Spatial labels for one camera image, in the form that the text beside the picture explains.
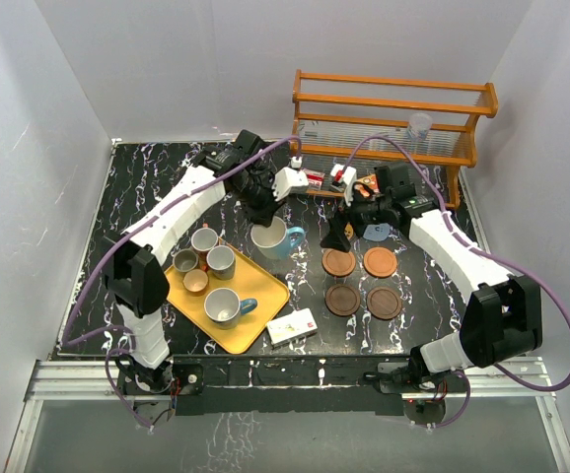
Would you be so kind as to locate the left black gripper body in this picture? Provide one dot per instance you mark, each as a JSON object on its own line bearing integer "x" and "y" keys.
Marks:
{"x": 256, "y": 196}

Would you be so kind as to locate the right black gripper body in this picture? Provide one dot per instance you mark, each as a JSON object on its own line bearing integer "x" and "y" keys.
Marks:
{"x": 364, "y": 212}

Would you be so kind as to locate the light wooden coaster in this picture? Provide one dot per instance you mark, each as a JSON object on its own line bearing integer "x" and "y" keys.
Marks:
{"x": 380, "y": 262}
{"x": 338, "y": 263}

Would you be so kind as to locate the blue silicone coaster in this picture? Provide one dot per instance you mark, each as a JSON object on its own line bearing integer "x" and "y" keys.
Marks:
{"x": 377, "y": 232}

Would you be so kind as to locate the blue mug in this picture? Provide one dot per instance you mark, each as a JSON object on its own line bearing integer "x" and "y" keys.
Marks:
{"x": 277, "y": 241}

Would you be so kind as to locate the dark wooden coaster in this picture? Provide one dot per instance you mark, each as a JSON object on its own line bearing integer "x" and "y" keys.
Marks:
{"x": 384, "y": 303}
{"x": 342, "y": 300}

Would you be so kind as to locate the brown white cup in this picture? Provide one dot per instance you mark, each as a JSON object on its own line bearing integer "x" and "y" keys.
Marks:
{"x": 203, "y": 240}

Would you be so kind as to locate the yellow tray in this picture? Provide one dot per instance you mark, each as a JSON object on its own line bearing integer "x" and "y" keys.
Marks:
{"x": 250, "y": 282}

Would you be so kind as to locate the white yellow box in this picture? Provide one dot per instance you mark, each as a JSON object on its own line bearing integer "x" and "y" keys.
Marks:
{"x": 284, "y": 329}

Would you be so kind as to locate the grey cup white inside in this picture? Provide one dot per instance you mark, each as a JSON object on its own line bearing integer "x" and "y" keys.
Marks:
{"x": 225, "y": 308}

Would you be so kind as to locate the orange silicone coaster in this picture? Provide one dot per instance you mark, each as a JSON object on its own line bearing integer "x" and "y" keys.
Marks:
{"x": 349, "y": 232}

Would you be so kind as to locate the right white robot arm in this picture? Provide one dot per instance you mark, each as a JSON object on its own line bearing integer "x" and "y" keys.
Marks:
{"x": 502, "y": 317}

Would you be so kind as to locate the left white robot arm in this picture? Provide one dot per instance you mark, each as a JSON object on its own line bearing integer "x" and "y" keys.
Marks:
{"x": 132, "y": 267}

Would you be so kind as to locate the grey green cup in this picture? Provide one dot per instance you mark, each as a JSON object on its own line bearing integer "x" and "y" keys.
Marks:
{"x": 185, "y": 261}

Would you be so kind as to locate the small orange cup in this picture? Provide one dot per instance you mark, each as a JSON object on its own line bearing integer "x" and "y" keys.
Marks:
{"x": 195, "y": 281}

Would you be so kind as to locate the clear plastic cup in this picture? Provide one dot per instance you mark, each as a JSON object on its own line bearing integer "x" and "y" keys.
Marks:
{"x": 419, "y": 125}

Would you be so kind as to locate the orange snack packet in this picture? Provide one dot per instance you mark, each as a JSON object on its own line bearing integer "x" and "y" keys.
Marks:
{"x": 369, "y": 183}

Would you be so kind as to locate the red white box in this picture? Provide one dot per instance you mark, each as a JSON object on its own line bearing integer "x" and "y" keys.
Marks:
{"x": 315, "y": 179}

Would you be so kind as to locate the orange wooden shelf rack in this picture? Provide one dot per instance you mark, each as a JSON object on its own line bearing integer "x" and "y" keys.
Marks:
{"x": 338, "y": 115}

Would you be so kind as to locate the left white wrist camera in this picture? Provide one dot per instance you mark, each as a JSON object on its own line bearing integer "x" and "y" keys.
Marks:
{"x": 289, "y": 179}

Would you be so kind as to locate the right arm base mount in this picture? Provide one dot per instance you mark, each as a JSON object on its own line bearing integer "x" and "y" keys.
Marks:
{"x": 425, "y": 413}

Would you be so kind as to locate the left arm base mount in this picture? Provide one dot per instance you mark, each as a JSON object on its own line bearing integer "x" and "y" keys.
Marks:
{"x": 168, "y": 379}

